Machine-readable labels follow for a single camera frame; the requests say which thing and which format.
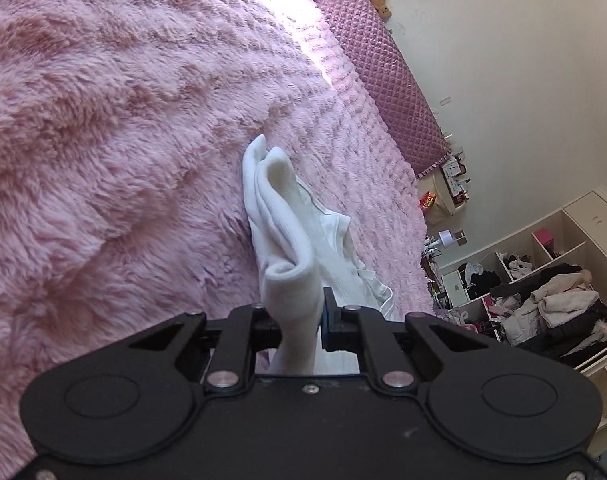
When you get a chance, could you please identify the cream open shelf cabinet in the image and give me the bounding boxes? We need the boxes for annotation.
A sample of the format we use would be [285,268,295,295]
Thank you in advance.
[436,185,607,433]

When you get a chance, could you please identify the cream nightstand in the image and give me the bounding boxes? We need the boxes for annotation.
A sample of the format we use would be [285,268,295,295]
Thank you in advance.
[421,152,473,226]

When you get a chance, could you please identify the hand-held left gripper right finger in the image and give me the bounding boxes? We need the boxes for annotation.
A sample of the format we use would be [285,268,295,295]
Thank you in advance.
[321,287,484,393]

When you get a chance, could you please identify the white printed sweatshirt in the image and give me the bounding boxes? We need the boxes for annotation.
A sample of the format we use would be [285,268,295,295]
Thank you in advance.
[240,134,399,377]

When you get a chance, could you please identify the pile of clothes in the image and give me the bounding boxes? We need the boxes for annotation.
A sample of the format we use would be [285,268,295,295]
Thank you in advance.
[453,250,607,361]

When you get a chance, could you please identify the pink fluffy blanket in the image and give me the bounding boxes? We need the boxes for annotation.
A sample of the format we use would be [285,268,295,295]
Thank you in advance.
[0,0,434,411]

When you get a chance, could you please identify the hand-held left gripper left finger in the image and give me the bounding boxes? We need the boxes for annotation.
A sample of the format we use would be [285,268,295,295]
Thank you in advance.
[126,304,284,393]

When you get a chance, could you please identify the pink quilted headboard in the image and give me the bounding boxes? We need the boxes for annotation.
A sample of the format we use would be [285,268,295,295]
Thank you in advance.
[293,0,454,178]

